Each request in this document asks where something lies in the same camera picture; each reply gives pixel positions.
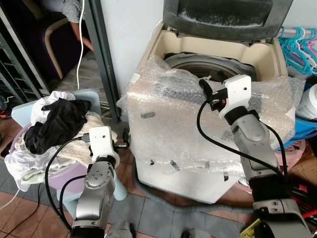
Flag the beige top-load washing machine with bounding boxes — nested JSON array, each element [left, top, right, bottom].
[[126, 20, 298, 205]]

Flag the white clothes pile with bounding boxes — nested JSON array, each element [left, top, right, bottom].
[[5, 91, 124, 192]]

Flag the clear bubble wrap sheet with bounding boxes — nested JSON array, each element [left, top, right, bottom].
[[118, 56, 306, 172]]

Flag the purple plastic basin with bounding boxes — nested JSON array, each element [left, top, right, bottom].
[[11, 124, 95, 188]]

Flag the black garment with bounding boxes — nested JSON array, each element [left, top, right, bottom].
[[24, 98, 93, 155]]

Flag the grey washer lid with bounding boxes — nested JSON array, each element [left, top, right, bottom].
[[162, 0, 294, 42]]

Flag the white jar with green lid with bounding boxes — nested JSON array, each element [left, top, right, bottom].
[[296, 84, 317, 121]]

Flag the turquoise and pink hangers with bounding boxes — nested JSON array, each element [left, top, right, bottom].
[[278, 27, 317, 76]]

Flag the blue plastic basin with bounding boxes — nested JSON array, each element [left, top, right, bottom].
[[292, 117, 317, 145]]

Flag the light blue plastic chair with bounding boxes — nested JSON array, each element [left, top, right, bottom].
[[11, 88, 130, 202]]

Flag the red and black tools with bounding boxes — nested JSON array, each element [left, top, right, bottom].
[[290, 182, 317, 220]]

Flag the grey metal rack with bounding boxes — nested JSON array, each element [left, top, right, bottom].
[[0, 9, 44, 106]]

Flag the yellow plastic item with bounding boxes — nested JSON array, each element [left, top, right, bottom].
[[240, 218, 262, 238]]

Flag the dark armchair with wooden arm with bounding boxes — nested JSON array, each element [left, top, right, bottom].
[[5, 0, 95, 81]]

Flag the seated person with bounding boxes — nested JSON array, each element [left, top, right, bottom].
[[42, 0, 95, 52]]

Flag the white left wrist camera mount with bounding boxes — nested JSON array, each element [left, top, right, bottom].
[[88, 126, 120, 167]]

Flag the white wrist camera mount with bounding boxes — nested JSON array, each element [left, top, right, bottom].
[[88, 126, 120, 167], [217, 74, 253, 122]]

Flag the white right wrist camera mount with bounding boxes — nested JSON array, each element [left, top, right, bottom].
[[217, 74, 253, 122]]

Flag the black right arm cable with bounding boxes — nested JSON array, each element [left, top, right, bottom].
[[196, 98, 290, 180]]

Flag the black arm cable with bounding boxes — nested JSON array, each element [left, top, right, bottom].
[[196, 98, 290, 180], [45, 133, 92, 234]]

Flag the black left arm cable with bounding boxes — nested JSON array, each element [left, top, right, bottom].
[[45, 133, 92, 234]]

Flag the grey door frame post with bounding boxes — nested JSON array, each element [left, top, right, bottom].
[[83, 0, 122, 123]]

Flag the white hanging cable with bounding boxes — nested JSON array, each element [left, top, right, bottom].
[[76, 0, 86, 91]]

